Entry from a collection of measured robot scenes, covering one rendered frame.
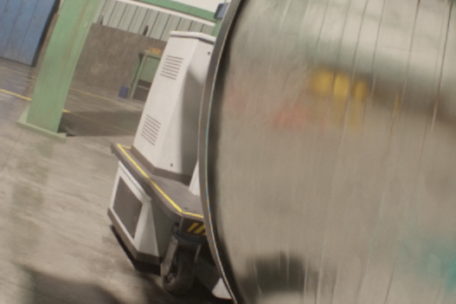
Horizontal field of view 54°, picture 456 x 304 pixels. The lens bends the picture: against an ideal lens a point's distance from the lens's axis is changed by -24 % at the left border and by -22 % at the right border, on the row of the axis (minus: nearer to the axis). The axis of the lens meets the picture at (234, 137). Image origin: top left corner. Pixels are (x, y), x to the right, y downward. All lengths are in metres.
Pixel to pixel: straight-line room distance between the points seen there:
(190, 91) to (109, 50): 8.59
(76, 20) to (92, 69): 6.80
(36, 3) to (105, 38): 1.98
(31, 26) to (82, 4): 6.38
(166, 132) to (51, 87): 1.93
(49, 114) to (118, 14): 7.16
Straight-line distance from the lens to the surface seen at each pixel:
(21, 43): 10.10
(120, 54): 10.53
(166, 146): 1.97
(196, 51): 1.95
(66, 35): 3.74
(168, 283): 1.74
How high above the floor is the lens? 0.68
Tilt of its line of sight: 4 degrees down
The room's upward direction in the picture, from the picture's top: 18 degrees clockwise
